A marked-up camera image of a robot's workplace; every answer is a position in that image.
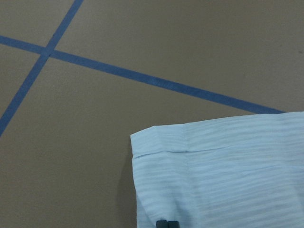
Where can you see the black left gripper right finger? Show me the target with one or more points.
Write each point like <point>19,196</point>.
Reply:
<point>173,224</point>

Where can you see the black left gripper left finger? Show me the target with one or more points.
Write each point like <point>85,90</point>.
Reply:
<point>161,224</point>

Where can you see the light blue button-up shirt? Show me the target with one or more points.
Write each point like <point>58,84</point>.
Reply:
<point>235,172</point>

